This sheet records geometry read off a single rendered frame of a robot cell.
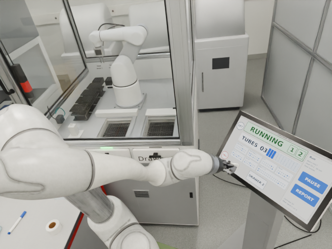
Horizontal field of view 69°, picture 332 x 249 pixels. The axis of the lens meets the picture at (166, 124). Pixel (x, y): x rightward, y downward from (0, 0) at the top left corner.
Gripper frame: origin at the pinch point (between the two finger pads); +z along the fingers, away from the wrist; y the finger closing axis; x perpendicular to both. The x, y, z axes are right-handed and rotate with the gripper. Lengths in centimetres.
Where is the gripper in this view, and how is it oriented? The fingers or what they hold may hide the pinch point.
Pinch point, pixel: (233, 166)
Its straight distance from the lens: 122.4
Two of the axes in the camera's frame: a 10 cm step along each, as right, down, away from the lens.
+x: -4.2, 8.9, 1.8
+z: 6.8, 1.7, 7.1
